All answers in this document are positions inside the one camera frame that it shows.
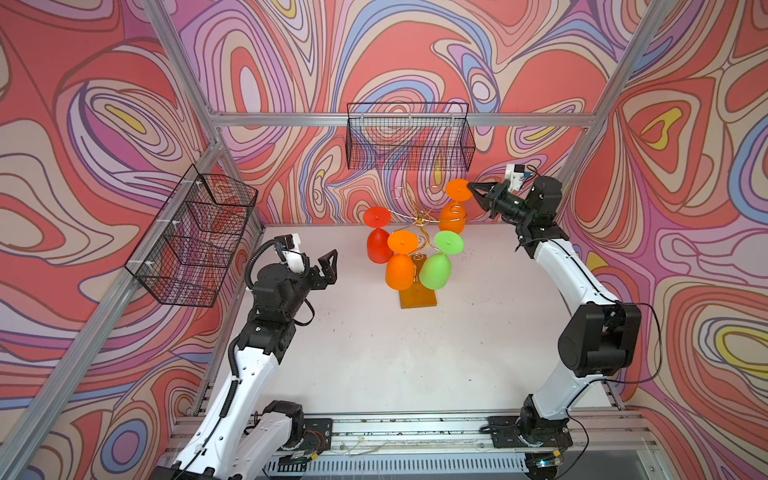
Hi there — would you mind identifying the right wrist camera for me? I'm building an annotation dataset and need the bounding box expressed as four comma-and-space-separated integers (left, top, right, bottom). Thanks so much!
504, 163, 534, 193

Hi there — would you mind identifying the orange wine glass back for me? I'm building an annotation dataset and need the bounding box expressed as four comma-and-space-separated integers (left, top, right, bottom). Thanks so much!
438, 179, 473, 234

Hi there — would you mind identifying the aluminium cage frame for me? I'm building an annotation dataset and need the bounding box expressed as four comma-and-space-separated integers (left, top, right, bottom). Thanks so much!
0, 0, 685, 480

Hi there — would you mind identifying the black wire basket back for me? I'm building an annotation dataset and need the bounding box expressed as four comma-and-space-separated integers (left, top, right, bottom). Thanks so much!
345, 100, 476, 174

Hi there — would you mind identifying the orange wine glass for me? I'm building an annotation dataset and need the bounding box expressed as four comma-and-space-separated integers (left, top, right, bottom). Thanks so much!
438, 179, 473, 234
385, 230, 419, 291

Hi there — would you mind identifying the green wine glass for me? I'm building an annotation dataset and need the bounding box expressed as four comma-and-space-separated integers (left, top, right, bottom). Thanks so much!
419, 231, 465, 291

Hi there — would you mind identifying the orange wine glass front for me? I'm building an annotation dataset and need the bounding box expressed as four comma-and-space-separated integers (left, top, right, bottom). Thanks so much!
385, 230, 419, 291

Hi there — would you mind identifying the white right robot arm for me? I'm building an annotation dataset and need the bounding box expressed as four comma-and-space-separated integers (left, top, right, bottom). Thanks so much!
446, 173, 643, 450

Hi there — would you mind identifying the black wire basket left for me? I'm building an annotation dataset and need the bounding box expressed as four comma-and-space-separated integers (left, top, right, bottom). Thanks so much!
124, 166, 258, 308

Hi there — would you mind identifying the black wire basket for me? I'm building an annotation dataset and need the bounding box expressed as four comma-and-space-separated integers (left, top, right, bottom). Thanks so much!
124, 166, 258, 308
345, 100, 476, 174

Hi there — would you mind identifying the gold wire glass rack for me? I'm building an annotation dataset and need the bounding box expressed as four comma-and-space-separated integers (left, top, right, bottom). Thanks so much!
392, 185, 438, 310

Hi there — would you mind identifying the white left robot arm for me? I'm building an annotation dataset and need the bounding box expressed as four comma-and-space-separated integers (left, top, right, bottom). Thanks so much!
150, 234, 338, 479

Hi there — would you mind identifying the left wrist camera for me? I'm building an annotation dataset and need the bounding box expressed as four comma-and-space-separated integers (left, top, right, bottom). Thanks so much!
276, 234, 305, 274

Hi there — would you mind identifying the red wine glass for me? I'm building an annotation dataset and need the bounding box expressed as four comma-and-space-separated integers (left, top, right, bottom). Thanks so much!
363, 207, 393, 264

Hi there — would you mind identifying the metal base rail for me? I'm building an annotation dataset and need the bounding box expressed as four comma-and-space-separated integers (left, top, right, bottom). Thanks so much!
159, 405, 671, 479

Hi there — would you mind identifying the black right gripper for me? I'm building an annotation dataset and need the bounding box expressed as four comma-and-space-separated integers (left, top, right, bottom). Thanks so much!
467, 178, 534, 224

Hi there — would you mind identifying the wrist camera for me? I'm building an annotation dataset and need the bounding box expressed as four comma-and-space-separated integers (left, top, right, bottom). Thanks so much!
504, 163, 534, 193
276, 234, 305, 274

